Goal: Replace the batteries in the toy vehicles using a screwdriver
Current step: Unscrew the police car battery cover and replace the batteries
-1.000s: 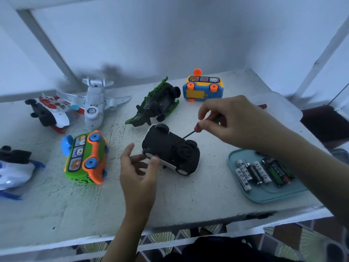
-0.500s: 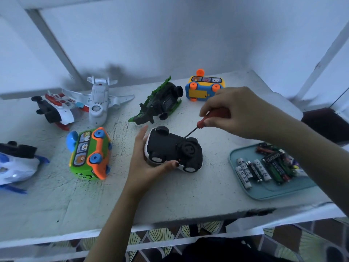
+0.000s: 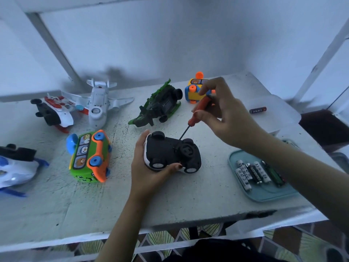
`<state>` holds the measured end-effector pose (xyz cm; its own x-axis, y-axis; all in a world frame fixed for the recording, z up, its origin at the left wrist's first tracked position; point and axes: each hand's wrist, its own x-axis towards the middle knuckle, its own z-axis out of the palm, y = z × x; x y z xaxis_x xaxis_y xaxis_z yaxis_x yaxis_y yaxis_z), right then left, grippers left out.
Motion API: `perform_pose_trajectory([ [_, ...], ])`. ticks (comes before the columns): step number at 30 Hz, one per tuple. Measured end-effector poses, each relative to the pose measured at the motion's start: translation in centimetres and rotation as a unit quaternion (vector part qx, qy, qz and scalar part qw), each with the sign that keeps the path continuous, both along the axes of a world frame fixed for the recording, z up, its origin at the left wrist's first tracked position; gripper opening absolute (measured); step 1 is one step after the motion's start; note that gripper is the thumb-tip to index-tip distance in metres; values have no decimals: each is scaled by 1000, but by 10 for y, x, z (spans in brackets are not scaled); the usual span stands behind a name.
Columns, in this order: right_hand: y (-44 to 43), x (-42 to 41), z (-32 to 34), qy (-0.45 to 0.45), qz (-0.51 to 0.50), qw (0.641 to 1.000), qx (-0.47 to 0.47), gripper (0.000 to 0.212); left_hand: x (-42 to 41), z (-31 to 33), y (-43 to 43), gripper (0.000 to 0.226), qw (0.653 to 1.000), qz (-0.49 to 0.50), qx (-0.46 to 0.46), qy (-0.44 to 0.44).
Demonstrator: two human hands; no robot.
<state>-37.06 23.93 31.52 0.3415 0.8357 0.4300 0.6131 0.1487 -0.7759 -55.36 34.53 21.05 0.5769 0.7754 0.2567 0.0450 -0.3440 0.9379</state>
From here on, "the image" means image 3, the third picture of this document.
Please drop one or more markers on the black white toy car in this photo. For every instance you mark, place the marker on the black white toy car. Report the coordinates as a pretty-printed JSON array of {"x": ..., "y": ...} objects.
[{"x": 172, "y": 152}]

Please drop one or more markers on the dark brown storage box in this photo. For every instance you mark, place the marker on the dark brown storage box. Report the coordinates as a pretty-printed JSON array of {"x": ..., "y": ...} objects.
[{"x": 324, "y": 125}]

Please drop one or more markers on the person's right hand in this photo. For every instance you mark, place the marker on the person's right hand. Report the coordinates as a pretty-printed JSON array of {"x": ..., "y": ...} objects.
[{"x": 234, "y": 117}]

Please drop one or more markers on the person's left forearm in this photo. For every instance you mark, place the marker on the person's left forearm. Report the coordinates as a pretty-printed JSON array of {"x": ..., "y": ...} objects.
[{"x": 125, "y": 232}]

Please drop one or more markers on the person's left hand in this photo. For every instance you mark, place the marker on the person's left hand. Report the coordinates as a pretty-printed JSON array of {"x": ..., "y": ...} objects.
[{"x": 144, "y": 180}]

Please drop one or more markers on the teal container lid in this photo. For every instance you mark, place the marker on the teal container lid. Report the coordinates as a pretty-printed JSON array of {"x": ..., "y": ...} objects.
[{"x": 267, "y": 194}]

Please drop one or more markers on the dark green toy helicopter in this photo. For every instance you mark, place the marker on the dark green toy helicopter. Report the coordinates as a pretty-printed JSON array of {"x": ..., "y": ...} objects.
[{"x": 158, "y": 103}]

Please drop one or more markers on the green orange toy car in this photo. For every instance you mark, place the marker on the green orange toy car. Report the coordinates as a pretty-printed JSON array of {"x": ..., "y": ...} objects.
[{"x": 87, "y": 158}]

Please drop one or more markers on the black red battery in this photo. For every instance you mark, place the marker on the black red battery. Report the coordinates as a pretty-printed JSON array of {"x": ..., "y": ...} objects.
[{"x": 258, "y": 110}]

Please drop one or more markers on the red screwdriver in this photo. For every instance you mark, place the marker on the red screwdriver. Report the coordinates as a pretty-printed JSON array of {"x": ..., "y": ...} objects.
[{"x": 199, "y": 106}]

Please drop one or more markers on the white toy airplane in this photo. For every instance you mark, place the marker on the white toy airplane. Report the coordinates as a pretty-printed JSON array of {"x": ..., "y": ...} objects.
[{"x": 97, "y": 105}]

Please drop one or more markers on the red white toy vehicle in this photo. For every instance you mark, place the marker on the red white toy vehicle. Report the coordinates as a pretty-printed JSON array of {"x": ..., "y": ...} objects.
[{"x": 54, "y": 114}]

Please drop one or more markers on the white blue toy vehicle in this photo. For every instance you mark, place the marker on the white blue toy vehicle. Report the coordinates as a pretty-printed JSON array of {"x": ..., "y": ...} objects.
[{"x": 16, "y": 172}]

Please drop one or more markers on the person's dark trousers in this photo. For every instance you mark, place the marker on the person's dark trousers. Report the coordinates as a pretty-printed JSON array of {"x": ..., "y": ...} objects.
[{"x": 229, "y": 252}]

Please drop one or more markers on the yellow orange toy car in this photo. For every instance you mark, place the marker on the yellow orange toy car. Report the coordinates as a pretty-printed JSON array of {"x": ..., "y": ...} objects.
[{"x": 192, "y": 92}]

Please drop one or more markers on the person's right forearm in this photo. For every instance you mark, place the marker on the person's right forearm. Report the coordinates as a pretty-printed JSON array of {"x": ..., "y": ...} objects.
[{"x": 308, "y": 172}]

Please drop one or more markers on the clear plastic container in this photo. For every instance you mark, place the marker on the clear plastic container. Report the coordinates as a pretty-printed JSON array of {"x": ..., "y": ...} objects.
[{"x": 283, "y": 114}]

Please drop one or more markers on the grey storage box lid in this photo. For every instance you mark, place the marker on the grey storage box lid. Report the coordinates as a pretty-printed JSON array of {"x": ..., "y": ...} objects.
[{"x": 341, "y": 161}]

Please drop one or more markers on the pile of batteries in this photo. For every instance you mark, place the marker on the pile of batteries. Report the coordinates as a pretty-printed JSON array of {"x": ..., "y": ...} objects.
[{"x": 253, "y": 174}]

